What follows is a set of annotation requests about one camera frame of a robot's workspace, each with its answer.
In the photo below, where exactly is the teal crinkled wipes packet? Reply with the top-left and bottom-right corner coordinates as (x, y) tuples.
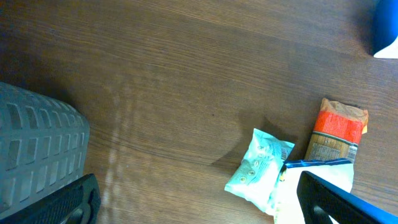
(224, 129), (295, 216)

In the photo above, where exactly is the cream and blue chip bag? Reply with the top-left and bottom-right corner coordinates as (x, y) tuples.
(272, 157), (355, 224)

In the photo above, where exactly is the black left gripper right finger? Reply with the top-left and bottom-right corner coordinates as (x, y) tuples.
(297, 171), (397, 223)

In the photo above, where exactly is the white barcode scanner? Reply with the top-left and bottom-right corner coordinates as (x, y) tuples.
(373, 0), (397, 59)

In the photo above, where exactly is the orange and tan snack package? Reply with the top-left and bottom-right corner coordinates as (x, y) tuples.
(305, 98), (369, 163)

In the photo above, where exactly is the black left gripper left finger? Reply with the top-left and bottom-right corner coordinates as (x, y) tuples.
(1, 174), (101, 224)

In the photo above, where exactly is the grey plastic mesh basket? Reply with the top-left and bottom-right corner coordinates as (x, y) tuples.
(1, 83), (90, 218)

